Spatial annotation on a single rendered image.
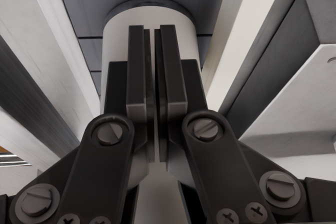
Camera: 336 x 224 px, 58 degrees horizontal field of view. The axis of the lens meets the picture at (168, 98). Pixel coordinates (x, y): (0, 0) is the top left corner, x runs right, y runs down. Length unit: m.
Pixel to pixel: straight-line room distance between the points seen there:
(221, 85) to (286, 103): 0.15
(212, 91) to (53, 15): 0.09
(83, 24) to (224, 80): 0.08
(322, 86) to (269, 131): 0.12
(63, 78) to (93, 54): 0.14
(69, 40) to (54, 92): 0.18
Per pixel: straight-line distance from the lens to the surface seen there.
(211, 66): 0.16
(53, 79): 0.34
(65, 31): 0.18
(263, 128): 0.36
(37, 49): 0.29
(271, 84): 0.29
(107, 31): 0.16
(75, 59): 0.21
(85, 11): 0.17
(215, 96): 0.18
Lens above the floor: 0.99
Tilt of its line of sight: 25 degrees down
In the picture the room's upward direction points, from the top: 176 degrees clockwise
